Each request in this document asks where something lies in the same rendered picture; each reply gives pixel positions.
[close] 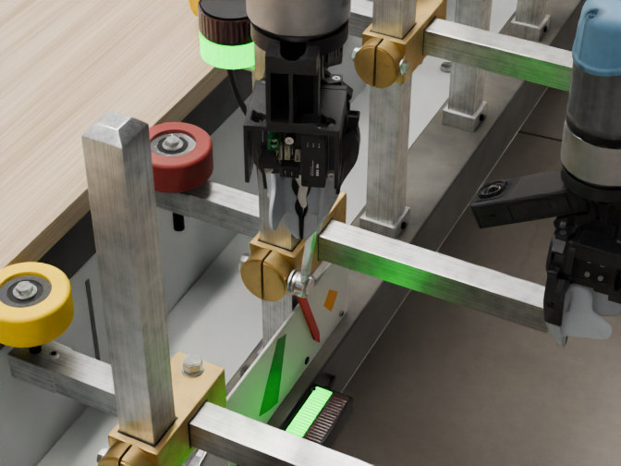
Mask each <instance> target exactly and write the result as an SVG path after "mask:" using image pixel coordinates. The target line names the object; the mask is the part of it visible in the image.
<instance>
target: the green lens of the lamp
mask: <svg viewBox="0 0 621 466"><path fill-rule="evenodd" d="M199 34H200V49H201V57H202V59H203V60H204V61H205V62H207V63H208V64H210V65H212V66H214V67H219V68H226V69H239V68H245V67H251V66H254V43H249V44H245V45H240V46H224V45H219V44H215V43H211V42H209V41H208V40H206V39H205V38H204V37H203V36H202V35H201V33H200V30H199Z"/></svg>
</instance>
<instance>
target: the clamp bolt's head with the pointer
mask: <svg viewBox="0 0 621 466"><path fill-rule="evenodd" d="M299 272H300V271H299V269H298V268H295V269H294V270H293V271H292V273H291V274H290V276H289V279H288V281H287V287H286V288H287V292H288V293H292V292H293V287H294V283H295V280H296V277H297V275H298V273H299ZM314 281H315V278H314V277H310V278H309V279H308V281H307V283H306V286H305V289H304V294H305V295H310V294H311V292H312V290H313V288H314ZM297 298H298V303H299V305H300V308H301V310H302V312H303V314H304V317H305V320H306V322H307V325H308V327H309V330H310V333H311V335H312V338H313V340H315V341H317V342H319V343H320V332H319V329H318V326H317V325H316V322H315V319H314V317H313V314H312V311H311V307H310V305H309V303H308V300H307V298H305V299H303V298H301V297H298V296H297Z"/></svg>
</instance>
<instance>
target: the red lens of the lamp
mask: <svg viewBox="0 0 621 466"><path fill-rule="evenodd" d="M200 3H201V0H200V1H199V3H198V19H199V30H200V33H201V35H202V36H203V37H205V38H206V39H208V40H210V41H212V42H215V43H222V44H241V43H248V42H251V41H252V39H251V35H250V19H249V18H247V19H242V20H230V21H226V20H219V19H215V18H212V17H208V16H207V15H206V14H204V13H203V12H202V11H201V10H202V9H201V8H200Z"/></svg>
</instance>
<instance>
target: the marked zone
mask: <svg viewBox="0 0 621 466"><path fill-rule="evenodd" d="M285 344H286V334H285V335H284V336H282V337H280V338H278V339H277V343H276V347H275V351H274V357H273V361H272V366H271V370H270V373H269V377H268V381H267V385H266V388H265V392H264V396H263V400H262V406H261V410H260V414H259V416H261V415H263V414H265V413H266V412H267V411H268V410H270V409H271V408H272V407H273V406H274V405H275V404H276V403H278V398H279V390H280V383H281V375H282V367H283V359H284V352H285Z"/></svg>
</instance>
